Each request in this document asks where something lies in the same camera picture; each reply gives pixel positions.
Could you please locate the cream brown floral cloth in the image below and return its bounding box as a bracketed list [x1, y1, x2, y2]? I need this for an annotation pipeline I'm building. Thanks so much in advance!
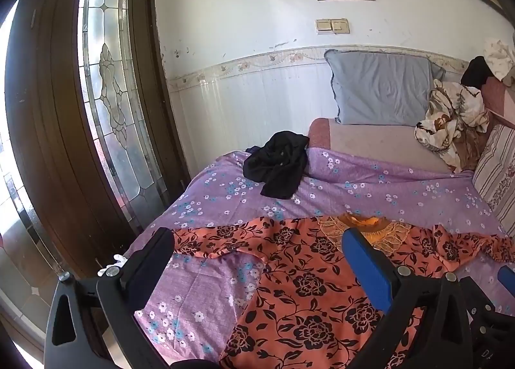
[415, 79, 491, 173]

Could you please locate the grey pillow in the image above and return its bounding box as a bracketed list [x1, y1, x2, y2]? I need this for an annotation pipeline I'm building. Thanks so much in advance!
[324, 49, 446, 125]

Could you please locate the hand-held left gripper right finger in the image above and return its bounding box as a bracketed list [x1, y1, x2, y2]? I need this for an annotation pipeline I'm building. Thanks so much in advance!
[342, 227, 472, 369]

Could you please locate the pink mattress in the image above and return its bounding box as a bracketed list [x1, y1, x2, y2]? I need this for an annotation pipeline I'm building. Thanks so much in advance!
[308, 75, 515, 173]

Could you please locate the small white object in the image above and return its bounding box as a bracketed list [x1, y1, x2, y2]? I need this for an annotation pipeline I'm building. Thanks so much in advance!
[98, 254, 128, 277]

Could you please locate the white crumpled cloth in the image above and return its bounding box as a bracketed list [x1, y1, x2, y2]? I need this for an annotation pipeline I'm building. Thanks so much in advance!
[483, 37, 515, 82]

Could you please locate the black cloth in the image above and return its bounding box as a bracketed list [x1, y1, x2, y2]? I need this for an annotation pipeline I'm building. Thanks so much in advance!
[461, 56, 495, 88]

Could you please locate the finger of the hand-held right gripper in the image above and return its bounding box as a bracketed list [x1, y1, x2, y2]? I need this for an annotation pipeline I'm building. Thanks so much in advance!
[497, 265, 515, 294]

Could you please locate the wooden door with stained glass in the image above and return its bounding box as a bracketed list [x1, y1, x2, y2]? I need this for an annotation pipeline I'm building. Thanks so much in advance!
[3, 0, 191, 278]

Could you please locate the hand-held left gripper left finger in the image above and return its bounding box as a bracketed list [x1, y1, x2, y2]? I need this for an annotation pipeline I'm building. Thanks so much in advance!
[43, 227, 175, 369]

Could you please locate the purple floral bedsheet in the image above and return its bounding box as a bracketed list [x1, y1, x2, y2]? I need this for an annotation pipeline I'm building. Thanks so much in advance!
[123, 147, 515, 365]

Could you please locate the striped pillow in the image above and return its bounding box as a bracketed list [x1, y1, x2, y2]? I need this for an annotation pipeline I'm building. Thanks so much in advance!
[472, 123, 515, 238]

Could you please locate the orange black floral garment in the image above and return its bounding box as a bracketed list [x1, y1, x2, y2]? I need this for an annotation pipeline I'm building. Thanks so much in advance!
[172, 214, 515, 369]

